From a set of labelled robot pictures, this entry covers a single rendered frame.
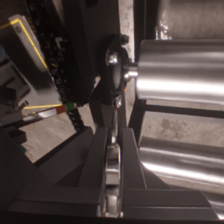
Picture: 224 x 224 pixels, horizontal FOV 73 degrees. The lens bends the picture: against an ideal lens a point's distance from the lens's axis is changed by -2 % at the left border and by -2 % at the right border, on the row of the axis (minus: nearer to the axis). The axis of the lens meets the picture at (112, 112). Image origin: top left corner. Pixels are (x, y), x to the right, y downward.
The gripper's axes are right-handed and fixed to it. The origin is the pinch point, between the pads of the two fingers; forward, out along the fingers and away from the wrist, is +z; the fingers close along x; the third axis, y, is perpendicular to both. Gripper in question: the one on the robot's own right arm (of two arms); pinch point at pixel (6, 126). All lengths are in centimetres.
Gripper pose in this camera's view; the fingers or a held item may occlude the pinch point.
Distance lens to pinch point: 23.4
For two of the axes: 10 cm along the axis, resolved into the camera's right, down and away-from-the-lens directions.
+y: -5.3, 2.6, -8.1
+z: 8.5, 1.7, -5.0
